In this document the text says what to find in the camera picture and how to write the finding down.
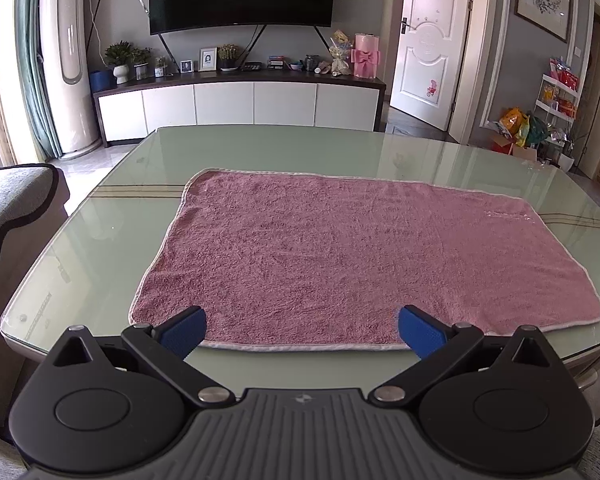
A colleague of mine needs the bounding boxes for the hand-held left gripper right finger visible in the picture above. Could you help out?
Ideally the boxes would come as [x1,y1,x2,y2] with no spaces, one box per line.
[369,304,561,407]

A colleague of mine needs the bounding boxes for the pink towel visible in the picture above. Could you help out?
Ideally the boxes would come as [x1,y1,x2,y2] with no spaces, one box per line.
[128,168,600,351]

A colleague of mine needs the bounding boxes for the potted plant grey pot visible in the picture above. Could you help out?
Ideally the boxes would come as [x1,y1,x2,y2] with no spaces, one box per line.
[131,47,153,81]

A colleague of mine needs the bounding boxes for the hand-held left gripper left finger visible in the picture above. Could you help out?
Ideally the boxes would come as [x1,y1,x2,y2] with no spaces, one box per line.
[45,305,237,408]

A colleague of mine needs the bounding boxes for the white door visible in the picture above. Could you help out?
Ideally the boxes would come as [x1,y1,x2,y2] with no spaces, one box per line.
[390,0,473,133]

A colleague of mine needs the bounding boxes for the green plastic bag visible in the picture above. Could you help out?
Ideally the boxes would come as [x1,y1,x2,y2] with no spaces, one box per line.
[527,115,551,146]

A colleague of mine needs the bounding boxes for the white shelf rack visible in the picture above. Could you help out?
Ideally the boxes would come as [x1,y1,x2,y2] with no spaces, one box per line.
[532,57,581,161]

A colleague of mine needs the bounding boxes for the orange snack bag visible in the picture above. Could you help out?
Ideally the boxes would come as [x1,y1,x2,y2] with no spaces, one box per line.
[497,107,531,143]

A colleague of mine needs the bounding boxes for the flower bouquet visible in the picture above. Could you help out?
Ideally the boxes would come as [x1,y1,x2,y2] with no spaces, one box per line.
[327,30,356,76]

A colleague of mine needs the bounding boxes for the potted plant dark bowl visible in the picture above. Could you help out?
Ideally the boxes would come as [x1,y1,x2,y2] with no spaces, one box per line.
[217,44,240,72]

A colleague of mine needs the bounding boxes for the white wall cable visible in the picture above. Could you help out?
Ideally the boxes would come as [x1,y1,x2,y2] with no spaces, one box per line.
[82,0,106,68]

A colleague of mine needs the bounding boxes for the pink gift box with bow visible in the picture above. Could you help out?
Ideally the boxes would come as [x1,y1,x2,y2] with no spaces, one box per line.
[352,33,382,79]

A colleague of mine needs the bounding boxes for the white standing air conditioner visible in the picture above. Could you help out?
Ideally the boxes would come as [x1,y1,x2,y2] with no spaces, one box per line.
[39,0,103,156]

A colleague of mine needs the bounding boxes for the potted plant white vase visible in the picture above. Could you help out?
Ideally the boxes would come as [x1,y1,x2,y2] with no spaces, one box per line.
[104,41,133,85]

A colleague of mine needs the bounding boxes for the white television cabinet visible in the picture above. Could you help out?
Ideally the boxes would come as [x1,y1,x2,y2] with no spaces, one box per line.
[92,71,387,147]

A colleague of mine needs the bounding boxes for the green curtain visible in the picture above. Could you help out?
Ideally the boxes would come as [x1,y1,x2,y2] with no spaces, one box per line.
[15,0,63,161]

